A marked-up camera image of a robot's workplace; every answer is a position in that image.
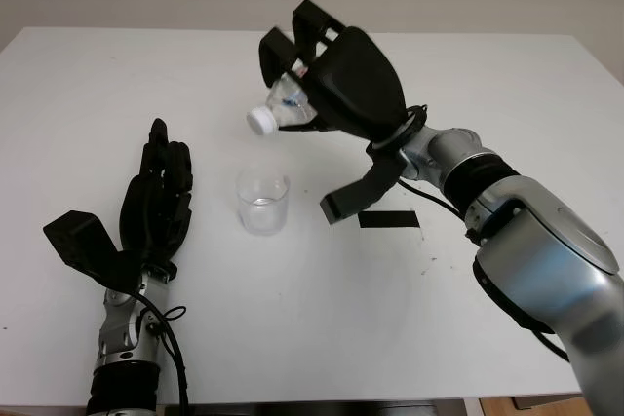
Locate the clear glass cup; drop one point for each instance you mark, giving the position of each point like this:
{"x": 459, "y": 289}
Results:
{"x": 263, "y": 206}

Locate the clear plastic water bottle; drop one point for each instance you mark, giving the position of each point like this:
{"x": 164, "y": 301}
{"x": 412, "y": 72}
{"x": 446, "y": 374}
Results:
{"x": 287, "y": 106}

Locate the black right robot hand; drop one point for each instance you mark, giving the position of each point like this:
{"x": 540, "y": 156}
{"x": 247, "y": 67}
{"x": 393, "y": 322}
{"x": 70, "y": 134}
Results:
{"x": 356, "y": 80}

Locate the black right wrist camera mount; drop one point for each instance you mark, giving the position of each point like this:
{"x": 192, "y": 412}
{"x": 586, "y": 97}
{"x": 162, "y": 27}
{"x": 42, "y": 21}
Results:
{"x": 361, "y": 192}

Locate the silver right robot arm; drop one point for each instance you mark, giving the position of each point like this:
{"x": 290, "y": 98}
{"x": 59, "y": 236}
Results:
{"x": 536, "y": 245}

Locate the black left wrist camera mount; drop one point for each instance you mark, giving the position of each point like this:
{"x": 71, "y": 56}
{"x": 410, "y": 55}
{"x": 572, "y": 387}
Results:
{"x": 83, "y": 240}

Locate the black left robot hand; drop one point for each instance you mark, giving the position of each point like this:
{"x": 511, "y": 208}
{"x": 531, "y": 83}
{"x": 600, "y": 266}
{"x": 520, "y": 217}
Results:
{"x": 151, "y": 216}

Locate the black tape strip marker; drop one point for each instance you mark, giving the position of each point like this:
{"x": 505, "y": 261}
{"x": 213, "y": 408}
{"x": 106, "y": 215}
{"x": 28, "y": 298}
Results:
{"x": 390, "y": 220}

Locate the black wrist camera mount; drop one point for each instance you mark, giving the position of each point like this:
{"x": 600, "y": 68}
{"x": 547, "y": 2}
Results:
{"x": 83, "y": 240}
{"x": 361, "y": 192}

